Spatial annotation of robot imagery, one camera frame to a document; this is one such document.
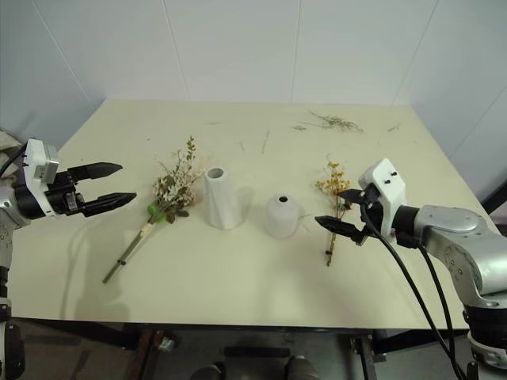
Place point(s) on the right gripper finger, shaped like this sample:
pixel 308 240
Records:
pixel 340 226
pixel 349 195

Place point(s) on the dark rounded shape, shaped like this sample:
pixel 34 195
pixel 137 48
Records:
pixel 209 371

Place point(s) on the yellow dried flower bouquet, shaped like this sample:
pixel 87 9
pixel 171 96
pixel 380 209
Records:
pixel 336 186

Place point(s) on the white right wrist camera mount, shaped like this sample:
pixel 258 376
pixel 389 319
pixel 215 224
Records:
pixel 386 186

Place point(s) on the green white dried flower bouquet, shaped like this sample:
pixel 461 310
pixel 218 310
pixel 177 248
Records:
pixel 174 190

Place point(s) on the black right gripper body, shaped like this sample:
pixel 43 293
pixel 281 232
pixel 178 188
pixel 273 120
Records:
pixel 371 196

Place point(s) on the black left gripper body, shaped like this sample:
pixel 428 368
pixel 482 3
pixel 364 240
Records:
pixel 59 196

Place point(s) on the tall white twisted vase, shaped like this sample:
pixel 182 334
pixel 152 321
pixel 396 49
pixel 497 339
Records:
pixel 221 200

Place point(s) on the short round white vase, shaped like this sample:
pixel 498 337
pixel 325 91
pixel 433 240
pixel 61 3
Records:
pixel 281 217

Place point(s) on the loose dried twig cluster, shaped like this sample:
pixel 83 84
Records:
pixel 336 122

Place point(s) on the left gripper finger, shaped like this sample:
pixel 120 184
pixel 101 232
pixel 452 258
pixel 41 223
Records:
pixel 111 200
pixel 97 169

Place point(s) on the black table frame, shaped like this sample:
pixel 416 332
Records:
pixel 79 332

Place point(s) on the black object beside table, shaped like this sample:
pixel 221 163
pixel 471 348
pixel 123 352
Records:
pixel 496 198

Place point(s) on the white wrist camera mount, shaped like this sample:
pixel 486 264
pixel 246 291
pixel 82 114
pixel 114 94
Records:
pixel 386 186
pixel 36 158

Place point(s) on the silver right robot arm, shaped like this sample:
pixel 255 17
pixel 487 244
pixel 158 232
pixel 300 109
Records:
pixel 467 241

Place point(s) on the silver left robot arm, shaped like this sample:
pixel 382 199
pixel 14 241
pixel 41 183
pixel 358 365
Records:
pixel 8 237

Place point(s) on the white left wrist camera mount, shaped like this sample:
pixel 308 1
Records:
pixel 36 158

